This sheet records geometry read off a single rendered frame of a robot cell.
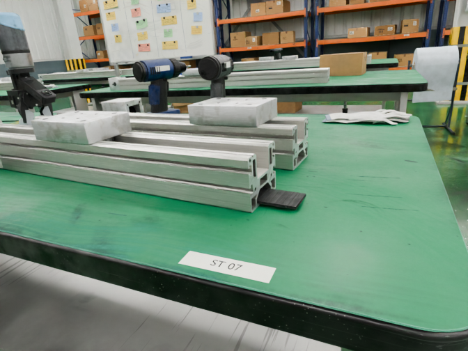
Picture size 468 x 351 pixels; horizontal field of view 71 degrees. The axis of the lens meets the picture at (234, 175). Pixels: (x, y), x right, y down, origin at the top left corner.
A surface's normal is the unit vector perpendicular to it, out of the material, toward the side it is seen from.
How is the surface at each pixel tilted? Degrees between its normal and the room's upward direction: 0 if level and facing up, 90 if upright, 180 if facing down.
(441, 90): 92
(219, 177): 90
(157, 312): 0
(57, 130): 90
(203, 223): 0
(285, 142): 90
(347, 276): 0
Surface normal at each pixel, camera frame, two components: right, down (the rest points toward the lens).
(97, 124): 0.88, 0.11
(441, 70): -0.32, 0.50
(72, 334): -0.07, -0.93
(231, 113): -0.47, 0.34
